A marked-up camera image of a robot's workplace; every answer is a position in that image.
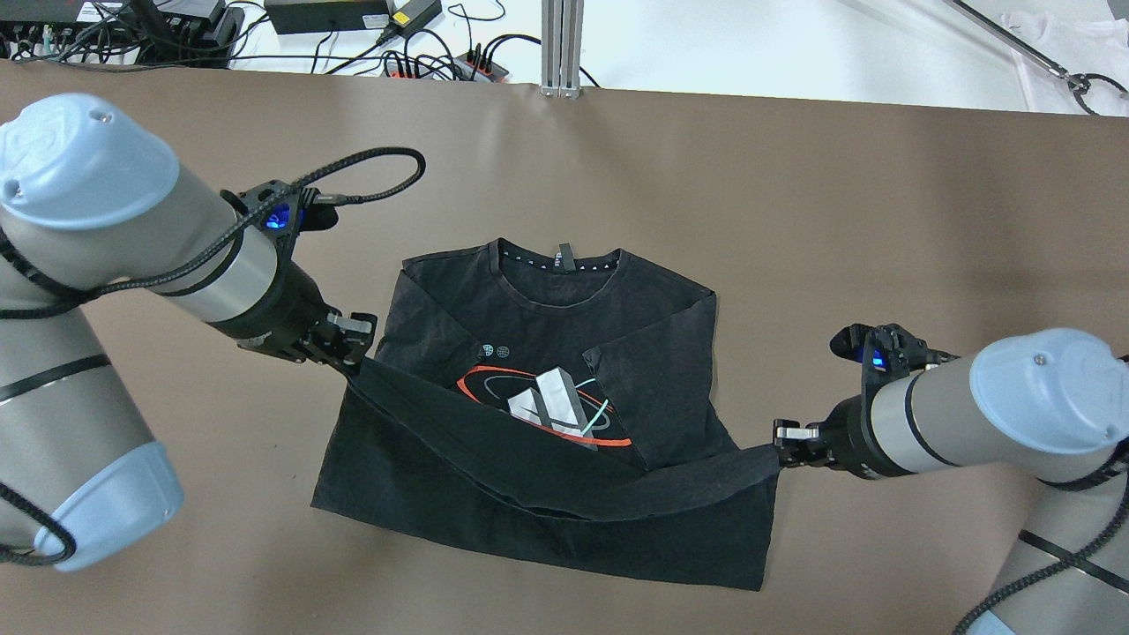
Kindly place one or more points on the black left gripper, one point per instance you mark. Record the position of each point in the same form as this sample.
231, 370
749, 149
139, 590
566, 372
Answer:
280, 310

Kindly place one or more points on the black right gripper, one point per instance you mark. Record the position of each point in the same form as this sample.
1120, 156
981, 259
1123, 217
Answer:
848, 434

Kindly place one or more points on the black printed t-shirt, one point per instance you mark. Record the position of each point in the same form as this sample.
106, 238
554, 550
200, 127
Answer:
555, 411

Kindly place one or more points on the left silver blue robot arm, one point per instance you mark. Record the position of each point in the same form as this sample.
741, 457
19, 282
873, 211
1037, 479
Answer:
91, 198

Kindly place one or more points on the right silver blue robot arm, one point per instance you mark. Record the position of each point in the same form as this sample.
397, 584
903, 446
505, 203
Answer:
1052, 403

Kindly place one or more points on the red grey power strip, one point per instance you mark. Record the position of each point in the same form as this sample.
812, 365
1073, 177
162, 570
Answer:
399, 65

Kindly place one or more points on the black power adapter brick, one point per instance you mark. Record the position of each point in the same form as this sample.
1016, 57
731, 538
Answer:
309, 17

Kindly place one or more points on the metal reacher grabber stick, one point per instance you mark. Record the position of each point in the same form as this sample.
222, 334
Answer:
1078, 84

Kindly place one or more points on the white cloth on side table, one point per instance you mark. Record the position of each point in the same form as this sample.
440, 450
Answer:
1084, 47

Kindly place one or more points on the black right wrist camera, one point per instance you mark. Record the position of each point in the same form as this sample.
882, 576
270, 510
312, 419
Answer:
886, 353

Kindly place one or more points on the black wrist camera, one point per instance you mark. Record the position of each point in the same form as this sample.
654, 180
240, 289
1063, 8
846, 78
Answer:
304, 211
886, 353

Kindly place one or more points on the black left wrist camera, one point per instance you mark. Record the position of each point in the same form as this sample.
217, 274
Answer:
304, 211

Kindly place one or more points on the aluminium frame post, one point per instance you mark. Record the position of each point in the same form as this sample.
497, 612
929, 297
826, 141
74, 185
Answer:
561, 43

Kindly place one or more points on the black network switch box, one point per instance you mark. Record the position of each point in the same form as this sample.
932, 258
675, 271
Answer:
191, 33

